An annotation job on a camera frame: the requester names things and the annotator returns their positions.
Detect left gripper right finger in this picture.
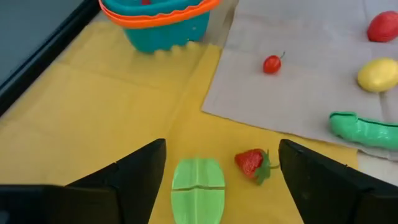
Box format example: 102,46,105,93
278,138,398,224

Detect red toy strawberry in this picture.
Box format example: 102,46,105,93
234,147,281,187

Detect green toy pea pod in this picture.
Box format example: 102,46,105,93
328,111,398,152

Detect pale pink cloth mat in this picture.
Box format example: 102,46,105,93
201,0,398,162

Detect teal basket with orange rim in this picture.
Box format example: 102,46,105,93
98,0,222,54

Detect yellow toy lemon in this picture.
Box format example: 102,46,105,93
356,57,398,94

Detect red toy cherry tomato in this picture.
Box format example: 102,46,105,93
262,51,286,75

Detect green toy leaf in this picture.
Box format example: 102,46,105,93
170,157,226,224

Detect yellow cloth mat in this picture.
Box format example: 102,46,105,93
0,21,360,224

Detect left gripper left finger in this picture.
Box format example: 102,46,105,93
0,138,167,224

